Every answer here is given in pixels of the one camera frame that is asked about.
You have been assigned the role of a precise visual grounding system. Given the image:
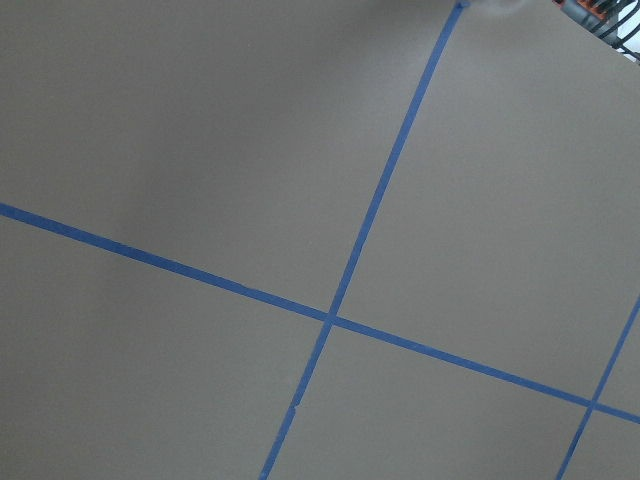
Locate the orange black usb hub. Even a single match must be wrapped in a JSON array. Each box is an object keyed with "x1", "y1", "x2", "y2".
[{"x1": 554, "y1": 0, "x2": 628, "y2": 25}]

